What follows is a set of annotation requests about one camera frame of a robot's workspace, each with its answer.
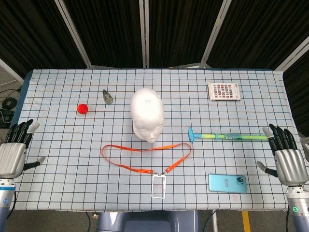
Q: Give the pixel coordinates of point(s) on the grey correction tape dispenser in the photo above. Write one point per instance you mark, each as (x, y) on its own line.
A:
(108, 97)

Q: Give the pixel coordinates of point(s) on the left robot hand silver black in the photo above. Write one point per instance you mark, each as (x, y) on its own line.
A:
(12, 159)

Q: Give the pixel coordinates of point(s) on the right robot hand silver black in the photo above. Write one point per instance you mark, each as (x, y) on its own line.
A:
(290, 166)

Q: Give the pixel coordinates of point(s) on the checked light blue tablecloth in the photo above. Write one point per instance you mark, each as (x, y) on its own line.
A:
(72, 145)

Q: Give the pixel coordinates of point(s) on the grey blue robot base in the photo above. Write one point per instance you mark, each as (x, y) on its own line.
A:
(149, 224)

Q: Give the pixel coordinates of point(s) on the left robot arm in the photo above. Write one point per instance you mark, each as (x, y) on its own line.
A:
(4, 205)

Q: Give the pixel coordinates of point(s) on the light blue smartphone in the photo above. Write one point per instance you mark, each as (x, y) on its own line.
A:
(227, 183)

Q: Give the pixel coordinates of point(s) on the white box with coloured squares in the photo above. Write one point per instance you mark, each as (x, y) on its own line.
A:
(224, 91)

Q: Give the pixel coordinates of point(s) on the red ball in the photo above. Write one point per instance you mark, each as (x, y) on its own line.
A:
(82, 109)

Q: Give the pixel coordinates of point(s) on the blue green toy water pump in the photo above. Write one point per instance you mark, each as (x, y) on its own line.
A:
(231, 137)

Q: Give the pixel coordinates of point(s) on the black screen panel white frame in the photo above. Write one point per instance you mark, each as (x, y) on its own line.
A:
(178, 31)
(106, 31)
(260, 31)
(31, 31)
(299, 79)

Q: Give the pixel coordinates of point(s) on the white foam mannequin head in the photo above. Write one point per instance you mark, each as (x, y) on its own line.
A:
(147, 108)

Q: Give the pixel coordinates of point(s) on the black power adapter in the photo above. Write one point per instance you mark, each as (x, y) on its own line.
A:
(4, 118)

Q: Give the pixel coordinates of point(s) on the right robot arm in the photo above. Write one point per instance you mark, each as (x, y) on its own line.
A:
(298, 212)

